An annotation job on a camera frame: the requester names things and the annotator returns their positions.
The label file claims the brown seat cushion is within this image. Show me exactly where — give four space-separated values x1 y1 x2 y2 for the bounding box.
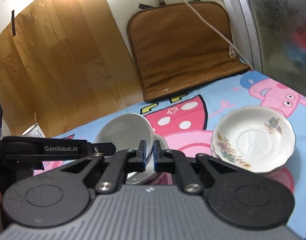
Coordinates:
127 2 250 102

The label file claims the large white floral bowl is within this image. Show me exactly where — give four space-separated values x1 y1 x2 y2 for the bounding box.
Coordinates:
126 133 169 185

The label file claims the white enamel mug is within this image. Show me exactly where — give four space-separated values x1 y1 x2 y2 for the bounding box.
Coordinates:
22 123 46 138

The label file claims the small floral plate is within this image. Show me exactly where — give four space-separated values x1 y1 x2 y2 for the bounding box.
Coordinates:
211 106 296 174
263 170 281 178

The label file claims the frosted glass sliding door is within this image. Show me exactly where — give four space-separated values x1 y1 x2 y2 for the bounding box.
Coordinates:
223 0 306 96

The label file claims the wood grain wall panel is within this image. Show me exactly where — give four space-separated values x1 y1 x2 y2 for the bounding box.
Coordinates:
0 0 143 137

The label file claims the large floral plate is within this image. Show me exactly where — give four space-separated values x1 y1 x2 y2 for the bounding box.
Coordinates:
210 142 284 177

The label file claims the blue cartoon pig tablecloth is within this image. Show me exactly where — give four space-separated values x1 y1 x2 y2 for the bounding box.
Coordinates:
57 71 306 238

